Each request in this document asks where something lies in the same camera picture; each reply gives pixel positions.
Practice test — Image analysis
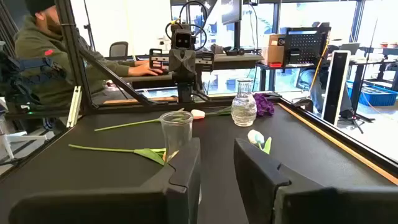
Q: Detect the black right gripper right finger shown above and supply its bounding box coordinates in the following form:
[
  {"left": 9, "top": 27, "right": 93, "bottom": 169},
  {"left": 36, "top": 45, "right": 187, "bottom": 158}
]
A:
[{"left": 233, "top": 138, "right": 398, "bottom": 224}]

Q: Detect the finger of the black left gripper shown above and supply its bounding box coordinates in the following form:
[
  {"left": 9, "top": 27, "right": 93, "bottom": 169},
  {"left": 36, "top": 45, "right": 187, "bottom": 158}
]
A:
[
  {"left": 149, "top": 48, "right": 163, "bottom": 70},
  {"left": 201, "top": 52, "right": 215, "bottom": 73}
]

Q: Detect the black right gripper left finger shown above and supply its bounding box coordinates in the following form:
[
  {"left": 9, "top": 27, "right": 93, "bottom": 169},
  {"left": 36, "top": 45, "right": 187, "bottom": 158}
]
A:
[{"left": 8, "top": 138, "right": 202, "bottom": 224}]

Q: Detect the pink and yellow tulip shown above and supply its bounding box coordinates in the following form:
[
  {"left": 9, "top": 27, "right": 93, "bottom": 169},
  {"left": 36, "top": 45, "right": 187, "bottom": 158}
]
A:
[{"left": 68, "top": 143, "right": 180, "bottom": 166}]

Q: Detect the white and blue tulip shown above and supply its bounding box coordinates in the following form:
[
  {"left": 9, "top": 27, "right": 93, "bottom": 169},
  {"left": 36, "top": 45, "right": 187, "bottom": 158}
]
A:
[{"left": 247, "top": 129, "right": 273, "bottom": 156}]

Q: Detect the textured round clear glass vase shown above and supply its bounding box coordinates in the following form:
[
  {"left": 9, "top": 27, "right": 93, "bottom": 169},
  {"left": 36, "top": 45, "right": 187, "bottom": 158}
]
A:
[{"left": 231, "top": 78, "right": 258, "bottom": 128}]

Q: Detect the smooth clear glass bottle vase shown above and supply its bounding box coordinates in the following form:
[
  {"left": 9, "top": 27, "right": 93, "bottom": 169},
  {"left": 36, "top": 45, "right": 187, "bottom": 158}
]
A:
[{"left": 159, "top": 110, "right": 194, "bottom": 164}]

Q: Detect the purple artificial flower bunch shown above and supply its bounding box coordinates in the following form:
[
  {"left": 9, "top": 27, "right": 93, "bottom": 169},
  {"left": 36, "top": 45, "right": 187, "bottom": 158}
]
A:
[{"left": 205, "top": 92, "right": 275, "bottom": 118}]

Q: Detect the person's hand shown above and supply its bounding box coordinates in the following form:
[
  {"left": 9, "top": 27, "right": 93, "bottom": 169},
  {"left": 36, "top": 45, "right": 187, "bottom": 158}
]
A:
[{"left": 127, "top": 60, "right": 165, "bottom": 77}]

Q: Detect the gray desk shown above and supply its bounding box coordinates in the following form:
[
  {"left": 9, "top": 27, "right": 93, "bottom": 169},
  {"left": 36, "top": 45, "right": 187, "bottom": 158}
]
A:
[{"left": 123, "top": 52, "right": 264, "bottom": 91}]

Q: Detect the gray mesh office chair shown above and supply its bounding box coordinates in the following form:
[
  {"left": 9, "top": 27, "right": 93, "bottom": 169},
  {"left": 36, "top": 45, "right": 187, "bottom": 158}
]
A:
[{"left": 108, "top": 41, "right": 129, "bottom": 58}]

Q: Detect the black hanging monitor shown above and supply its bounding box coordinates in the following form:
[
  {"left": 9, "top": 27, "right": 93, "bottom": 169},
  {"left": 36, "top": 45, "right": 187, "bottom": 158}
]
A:
[{"left": 221, "top": 0, "right": 243, "bottom": 26}]

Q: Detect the brown cardboard box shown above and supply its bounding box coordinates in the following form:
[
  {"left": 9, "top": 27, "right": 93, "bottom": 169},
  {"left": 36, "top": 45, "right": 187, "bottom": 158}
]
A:
[{"left": 262, "top": 33, "right": 286, "bottom": 66}]

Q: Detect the black table mat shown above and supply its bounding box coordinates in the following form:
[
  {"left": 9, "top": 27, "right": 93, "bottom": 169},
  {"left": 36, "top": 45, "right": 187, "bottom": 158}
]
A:
[{"left": 0, "top": 104, "right": 398, "bottom": 224}]

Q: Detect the black pegboard panel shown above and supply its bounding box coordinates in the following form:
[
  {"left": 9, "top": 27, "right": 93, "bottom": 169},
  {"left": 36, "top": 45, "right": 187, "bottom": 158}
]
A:
[{"left": 283, "top": 26, "right": 332, "bottom": 68}]

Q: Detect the person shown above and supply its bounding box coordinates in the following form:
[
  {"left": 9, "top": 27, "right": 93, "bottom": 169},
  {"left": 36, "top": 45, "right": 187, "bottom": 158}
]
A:
[
  {"left": 298, "top": 43, "right": 354, "bottom": 114},
  {"left": 14, "top": 0, "right": 165, "bottom": 105}
]

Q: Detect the black tripod stand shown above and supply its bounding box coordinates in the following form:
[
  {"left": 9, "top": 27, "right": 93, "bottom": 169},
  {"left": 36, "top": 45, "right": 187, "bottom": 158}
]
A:
[{"left": 338, "top": 18, "right": 379, "bottom": 134}]

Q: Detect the tall black white tower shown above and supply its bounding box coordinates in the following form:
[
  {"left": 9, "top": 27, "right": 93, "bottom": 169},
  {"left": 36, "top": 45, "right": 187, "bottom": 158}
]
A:
[{"left": 321, "top": 49, "right": 351, "bottom": 127}]

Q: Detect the silver laptop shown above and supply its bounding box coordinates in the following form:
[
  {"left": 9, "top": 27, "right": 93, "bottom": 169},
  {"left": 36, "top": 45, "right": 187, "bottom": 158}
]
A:
[{"left": 338, "top": 42, "right": 361, "bottom": 56}]

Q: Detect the blue plastic crate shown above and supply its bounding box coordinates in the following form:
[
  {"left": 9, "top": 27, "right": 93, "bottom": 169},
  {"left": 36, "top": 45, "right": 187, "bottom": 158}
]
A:
[{"left": 346, "top": 80, "right": 398, "bottom": 107}]

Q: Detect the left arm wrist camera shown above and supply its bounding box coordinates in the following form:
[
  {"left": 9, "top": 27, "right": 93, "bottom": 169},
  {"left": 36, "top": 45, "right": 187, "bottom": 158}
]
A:
[{"left": 170, "top": 23, "right": 196, "bottom": 50}]

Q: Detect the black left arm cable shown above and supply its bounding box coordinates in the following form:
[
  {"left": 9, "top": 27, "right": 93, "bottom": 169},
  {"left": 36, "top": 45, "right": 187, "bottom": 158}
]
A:
[{"left": 164, "top": 0, "right": 208, "bottom": 52}]

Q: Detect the black aluminium rig frame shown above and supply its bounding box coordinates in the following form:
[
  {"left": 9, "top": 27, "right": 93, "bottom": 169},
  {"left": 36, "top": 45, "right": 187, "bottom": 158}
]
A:
[{"left": 0, "top": 0, "right": 398, "bottom": 184}]

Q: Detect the silver metal bracket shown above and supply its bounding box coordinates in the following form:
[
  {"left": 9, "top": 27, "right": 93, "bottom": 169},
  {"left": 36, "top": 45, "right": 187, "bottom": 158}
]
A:
[{"left": 66, "top": 85, "right": 83, "bottom": 128}]

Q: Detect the yellow cable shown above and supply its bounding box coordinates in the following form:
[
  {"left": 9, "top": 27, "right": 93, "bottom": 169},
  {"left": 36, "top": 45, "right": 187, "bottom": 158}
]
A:
[{"left": 309, "top": 39, "right": 330, "bottom": 93}]

